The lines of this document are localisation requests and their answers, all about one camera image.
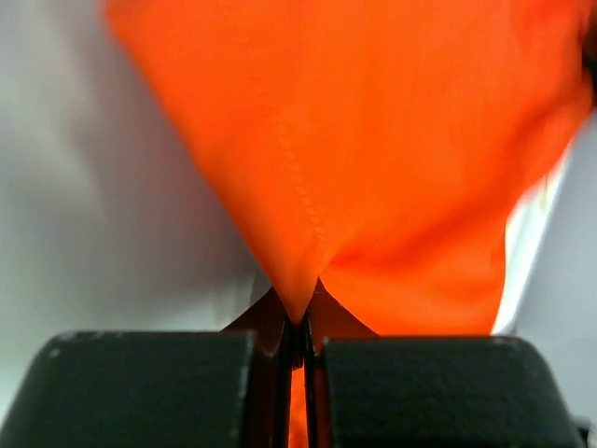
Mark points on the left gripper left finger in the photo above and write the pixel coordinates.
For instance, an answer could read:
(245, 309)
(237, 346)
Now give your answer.
(228, 388)

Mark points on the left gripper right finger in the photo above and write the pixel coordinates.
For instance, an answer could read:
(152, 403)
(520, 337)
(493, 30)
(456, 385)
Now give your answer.
(365, 390)

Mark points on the orange shorts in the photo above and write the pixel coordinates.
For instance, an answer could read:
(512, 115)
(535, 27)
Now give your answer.
(375, 147)

